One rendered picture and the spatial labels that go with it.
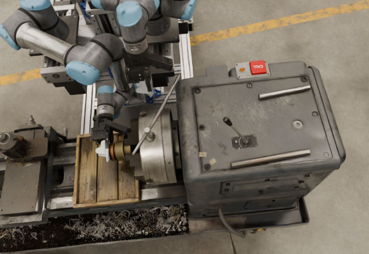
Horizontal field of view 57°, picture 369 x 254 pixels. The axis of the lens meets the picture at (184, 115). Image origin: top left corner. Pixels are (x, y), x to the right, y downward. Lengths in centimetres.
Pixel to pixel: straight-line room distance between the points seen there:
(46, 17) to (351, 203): 221
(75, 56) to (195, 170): 61
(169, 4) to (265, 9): 199
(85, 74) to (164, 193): 66
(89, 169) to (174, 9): 84
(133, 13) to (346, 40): 252
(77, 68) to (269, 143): 75
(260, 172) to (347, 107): 180
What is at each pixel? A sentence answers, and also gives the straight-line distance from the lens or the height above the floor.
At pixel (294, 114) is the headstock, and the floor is 126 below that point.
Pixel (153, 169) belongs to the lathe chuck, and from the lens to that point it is 132.
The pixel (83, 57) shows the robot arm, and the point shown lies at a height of 143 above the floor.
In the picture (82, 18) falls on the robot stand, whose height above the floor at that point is 107.
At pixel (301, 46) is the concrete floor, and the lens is 317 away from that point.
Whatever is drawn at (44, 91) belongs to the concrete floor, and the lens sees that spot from 313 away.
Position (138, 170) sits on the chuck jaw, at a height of 112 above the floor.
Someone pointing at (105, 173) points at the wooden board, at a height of 89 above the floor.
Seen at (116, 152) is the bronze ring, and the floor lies 112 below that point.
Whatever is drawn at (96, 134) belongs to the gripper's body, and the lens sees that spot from 150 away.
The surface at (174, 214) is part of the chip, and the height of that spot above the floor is 56.
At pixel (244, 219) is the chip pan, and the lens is 191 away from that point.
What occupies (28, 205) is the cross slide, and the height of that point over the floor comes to 97.
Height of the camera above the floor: 242
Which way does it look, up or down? 63 degrees down
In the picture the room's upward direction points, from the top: 7 degrees counter-clockwise
